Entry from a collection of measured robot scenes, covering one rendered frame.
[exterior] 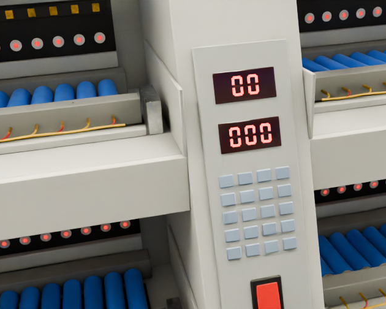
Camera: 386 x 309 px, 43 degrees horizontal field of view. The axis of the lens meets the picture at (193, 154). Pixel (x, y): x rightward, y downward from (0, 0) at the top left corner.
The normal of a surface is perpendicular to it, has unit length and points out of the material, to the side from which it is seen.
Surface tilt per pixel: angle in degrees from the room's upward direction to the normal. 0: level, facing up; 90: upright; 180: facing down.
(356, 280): 18
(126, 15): 90
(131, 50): 90
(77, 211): 108
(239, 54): 90
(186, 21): 90
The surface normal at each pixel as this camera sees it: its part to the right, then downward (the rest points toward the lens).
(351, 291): 0.22, 0.39
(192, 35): 0.19, 0.09
